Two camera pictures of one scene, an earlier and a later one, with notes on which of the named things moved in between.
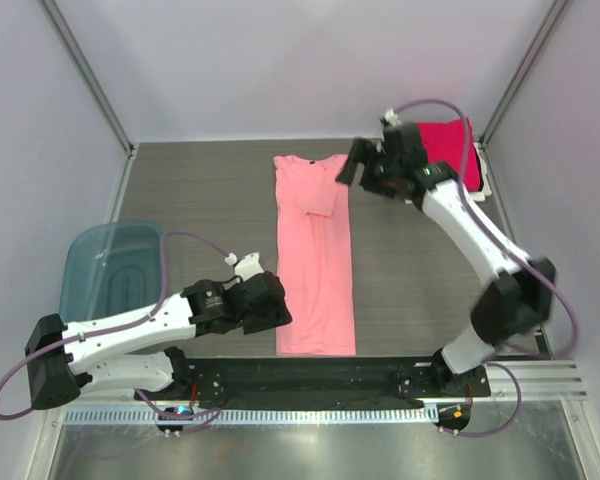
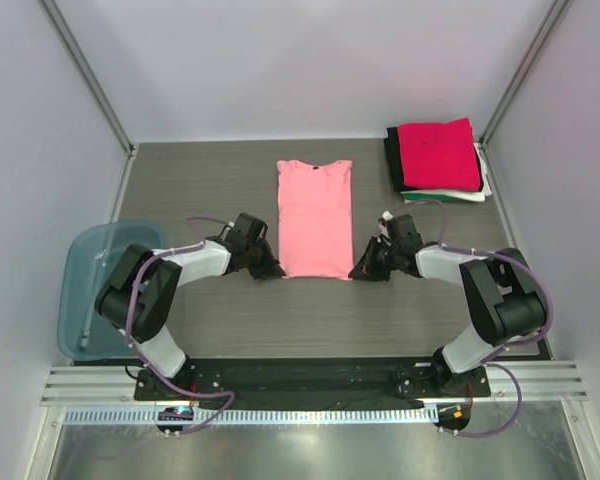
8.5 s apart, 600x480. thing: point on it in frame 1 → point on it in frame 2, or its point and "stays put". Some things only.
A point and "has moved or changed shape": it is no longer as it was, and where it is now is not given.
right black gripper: (368, 166) → (377, 256)
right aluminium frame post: (524, 70) stays put
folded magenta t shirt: (443, 144) stays put
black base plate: (311, 379) stays put
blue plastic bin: (110, 268) stays put
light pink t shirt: (314, 259) has moved or changed shape
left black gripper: (268, 306) → (259, 258)
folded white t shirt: (480, 195) stays put
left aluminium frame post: (90, 78) stays put
